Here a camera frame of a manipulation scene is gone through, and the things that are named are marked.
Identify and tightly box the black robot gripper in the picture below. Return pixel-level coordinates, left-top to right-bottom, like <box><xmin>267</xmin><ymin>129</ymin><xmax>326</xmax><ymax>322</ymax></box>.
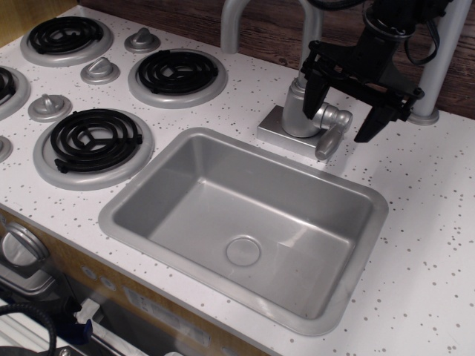
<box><xmin>301</xmin><ymin>22</ymin><xmax>424</xmax><ymax>143</ymax></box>

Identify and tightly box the silver faucet lever handle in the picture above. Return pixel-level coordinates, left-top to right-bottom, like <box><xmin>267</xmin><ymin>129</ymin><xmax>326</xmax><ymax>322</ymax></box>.
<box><xmin>314</xmin><ymin>102</ymin><xmax>353</xmax><ymax>161</ymax></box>

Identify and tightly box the silver gooseneck faucet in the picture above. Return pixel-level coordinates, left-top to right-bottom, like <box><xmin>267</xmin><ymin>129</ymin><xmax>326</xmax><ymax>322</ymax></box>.
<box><xmin>220</xmin><ymin>0</ymin><xmax>347</xmax><ymax>164</ymax></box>

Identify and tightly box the grey support pole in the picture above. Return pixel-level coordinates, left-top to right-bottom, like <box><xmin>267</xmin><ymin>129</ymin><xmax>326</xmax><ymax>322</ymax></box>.
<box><xmin>407</xmin><ymin>0</ymin><xmax>472</xmax><ymax>126</ymax></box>

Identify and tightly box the grey plastic sink basin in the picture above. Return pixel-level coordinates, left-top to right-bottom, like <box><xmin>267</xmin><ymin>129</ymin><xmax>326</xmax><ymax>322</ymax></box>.
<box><xmin>99</xmin><ymin>128</ymin><xmax>389</xmax><ymax>336</ymax></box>

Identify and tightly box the black back-right burner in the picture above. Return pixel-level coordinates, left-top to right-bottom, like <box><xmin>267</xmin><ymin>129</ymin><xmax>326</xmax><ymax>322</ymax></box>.
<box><xmin>128</xmin><ymin>49</ymin><xmax>227</xmax><ymax>109</ymax></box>

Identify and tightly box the silver top stove knob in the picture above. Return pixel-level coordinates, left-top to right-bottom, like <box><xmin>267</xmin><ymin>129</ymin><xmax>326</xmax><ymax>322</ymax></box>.
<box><xmin>124</xmin><ymin>27</ymin><xmax>161</xmax><ymax>53</ymax></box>

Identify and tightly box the silver middle stove knob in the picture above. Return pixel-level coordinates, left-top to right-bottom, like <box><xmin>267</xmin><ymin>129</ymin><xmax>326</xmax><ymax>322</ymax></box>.
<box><xmin>80</xmin><ymin>57</ymin><xmax>120</xmax><ymax>85</ymax></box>

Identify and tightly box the black front-right burner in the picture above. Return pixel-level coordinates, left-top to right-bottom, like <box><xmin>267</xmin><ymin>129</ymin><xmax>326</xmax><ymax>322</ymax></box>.
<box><xmin>33</xmin><ymin>108</ymin><xmax>154</xmax><ymax>191</ymax></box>

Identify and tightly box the black back-left burner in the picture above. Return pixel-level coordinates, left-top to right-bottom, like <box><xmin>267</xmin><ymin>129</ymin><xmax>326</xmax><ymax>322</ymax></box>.
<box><xmin>20</xmin><ymin>16</ymin><xmax>114</xmax><ymax>67</ymax></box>

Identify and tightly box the silver lower stove knob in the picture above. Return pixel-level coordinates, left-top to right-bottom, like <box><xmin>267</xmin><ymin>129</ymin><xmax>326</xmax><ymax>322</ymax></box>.
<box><xmin>27</xmin><ymin>94</ymin><xmax>72</xmax><ymax>123</ymax></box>

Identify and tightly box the black left edge burner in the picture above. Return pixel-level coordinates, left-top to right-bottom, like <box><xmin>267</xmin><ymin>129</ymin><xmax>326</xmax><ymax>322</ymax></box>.
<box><xmin>1</xmin><ymin>67</ymin><xmax>30</xmax><ymax>120</ymax></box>

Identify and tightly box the silver edge stove knob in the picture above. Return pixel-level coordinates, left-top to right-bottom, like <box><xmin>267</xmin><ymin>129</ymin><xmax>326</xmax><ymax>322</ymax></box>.
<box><xmin>0</xmin><ymin>136</ymin><xmax>13</xmax><ymax>162</ymax></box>

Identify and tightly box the silver oven dial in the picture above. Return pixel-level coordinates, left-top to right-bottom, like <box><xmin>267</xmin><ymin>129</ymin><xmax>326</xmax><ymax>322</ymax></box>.
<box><xmin>1</xmin><ymin>222</ymin><xmax>49</xmax><ymax>267</ymax></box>

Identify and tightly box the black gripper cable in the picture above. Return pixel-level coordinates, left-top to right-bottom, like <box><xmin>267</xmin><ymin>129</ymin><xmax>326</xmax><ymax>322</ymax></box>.
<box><xmin>404</xmin><ymin>16</ymin><xmax>442</xmax><ymax>66</ymax></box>

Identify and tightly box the silver oven door handle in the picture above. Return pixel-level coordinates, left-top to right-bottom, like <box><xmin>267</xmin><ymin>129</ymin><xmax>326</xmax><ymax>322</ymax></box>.
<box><xmin>1</xmin><ymin>265</ymin><xmax>57</xmax><ymax>299</ymax></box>

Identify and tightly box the black cable bottom left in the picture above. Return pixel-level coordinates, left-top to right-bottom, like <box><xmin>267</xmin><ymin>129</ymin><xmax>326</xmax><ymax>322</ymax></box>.
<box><xmin>0</xmin><ymin>303</ymin><xmax>57</xmax><ymax>356</ymax></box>

